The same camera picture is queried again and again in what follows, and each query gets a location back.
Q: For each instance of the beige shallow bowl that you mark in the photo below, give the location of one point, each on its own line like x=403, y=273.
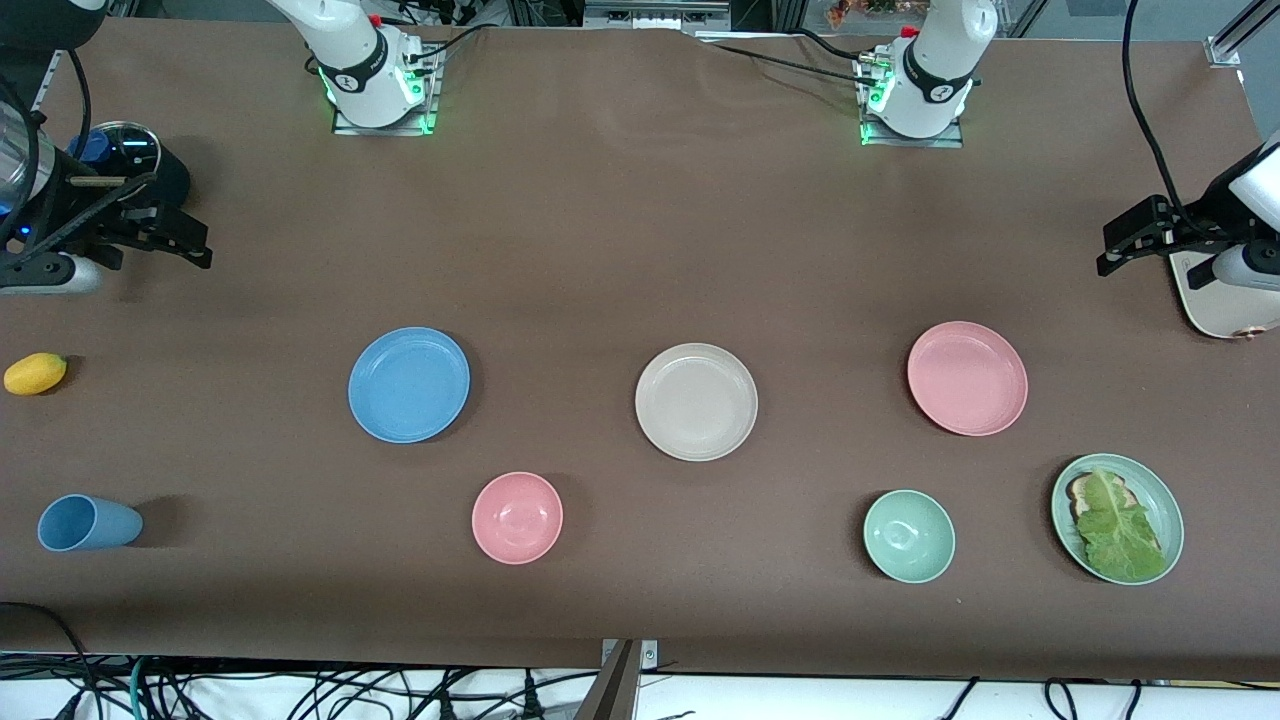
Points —
x=696, y=402

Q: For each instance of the green lettuce leaf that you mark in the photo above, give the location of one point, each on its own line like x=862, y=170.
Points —
x=1115, y=535

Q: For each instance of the blue shallow bowl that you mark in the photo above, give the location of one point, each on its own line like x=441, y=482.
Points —
x=408, y=385

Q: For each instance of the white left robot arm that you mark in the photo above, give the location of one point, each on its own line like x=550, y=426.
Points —
x=935, y=60

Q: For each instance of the dark angled bar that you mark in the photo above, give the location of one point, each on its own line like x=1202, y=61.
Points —
x=610, y=690

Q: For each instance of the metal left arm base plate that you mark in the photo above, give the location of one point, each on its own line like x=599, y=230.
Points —
x=950, y=141

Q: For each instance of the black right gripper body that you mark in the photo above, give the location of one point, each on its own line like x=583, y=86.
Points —
x=88, y=226

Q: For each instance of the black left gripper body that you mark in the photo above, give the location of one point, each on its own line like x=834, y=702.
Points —
x=1197, y=222

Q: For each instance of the pink shallow bowl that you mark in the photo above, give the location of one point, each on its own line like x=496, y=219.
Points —
x=967, y=378

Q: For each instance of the toasted bread slice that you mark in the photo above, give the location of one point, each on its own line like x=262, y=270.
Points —
x=1078, y=490

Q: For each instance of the small pink bowl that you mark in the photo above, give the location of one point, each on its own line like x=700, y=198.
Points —
x=517, y=518

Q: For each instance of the green plate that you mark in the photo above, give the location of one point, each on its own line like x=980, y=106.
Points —
x=1150, y=485

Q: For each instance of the metal table bracket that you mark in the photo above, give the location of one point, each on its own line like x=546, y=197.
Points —
x=650, y=652

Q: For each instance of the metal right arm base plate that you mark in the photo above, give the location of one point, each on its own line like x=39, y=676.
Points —
x=345, y=126

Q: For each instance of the blue cup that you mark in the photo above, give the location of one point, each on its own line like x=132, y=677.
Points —
x=95, y=523

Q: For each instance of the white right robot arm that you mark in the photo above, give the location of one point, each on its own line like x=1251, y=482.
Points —
x=360, y=70

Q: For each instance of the yellow lemon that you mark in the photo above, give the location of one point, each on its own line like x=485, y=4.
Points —
x=35, y=373

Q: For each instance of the aluminium frame post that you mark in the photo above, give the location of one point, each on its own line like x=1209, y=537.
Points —
x=45, y=80
x=1225, y=50

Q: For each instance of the glass pot lid blue knob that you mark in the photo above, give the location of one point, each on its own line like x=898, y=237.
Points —
x=130, y=150

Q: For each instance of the small green bowl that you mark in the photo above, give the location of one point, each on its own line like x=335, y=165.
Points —
x=909, y=536

